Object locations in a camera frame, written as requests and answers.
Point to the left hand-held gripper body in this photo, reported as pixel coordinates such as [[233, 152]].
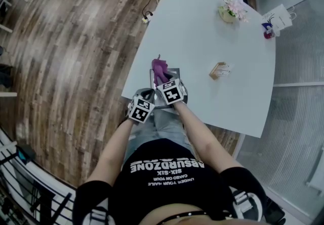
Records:
[[140, 111]]

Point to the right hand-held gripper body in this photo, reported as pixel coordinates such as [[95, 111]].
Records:
[[172, 94]]

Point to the purple cleaning cloth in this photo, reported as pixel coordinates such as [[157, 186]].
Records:
[[159, 69]]

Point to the grey picture frame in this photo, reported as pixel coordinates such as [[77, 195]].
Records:
[[151, 77]]

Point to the person's left forearm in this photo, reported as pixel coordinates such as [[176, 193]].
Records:
[[111, 153]]

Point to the person's right forearm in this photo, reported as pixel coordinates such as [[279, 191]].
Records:
[[202, 135]]

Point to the person's light blue jeans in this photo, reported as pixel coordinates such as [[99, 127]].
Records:
[[164, 125]]

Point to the white table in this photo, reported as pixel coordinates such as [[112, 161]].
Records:
[[192, 41]]

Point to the wooden card holder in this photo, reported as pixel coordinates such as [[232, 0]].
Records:
[[215, 72]]

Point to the white power strip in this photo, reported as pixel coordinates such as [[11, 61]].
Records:
[[146, 19]]

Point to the person's black printed shirt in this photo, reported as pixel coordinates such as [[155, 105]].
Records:
[[164, 188]]

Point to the pink flowers in pot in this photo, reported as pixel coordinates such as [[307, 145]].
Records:
[[227, 16]]

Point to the red cup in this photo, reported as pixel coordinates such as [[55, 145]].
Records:
[[268, 34]]

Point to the black studded belt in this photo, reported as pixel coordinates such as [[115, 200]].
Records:
[[192, 215]]

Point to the black teal device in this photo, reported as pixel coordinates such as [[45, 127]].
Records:
[[25, 154]]

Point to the white paper bag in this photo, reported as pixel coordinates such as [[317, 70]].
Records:
[[278, 18]]

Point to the black rolling case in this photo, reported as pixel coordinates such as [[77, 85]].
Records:
[[274, 214]]

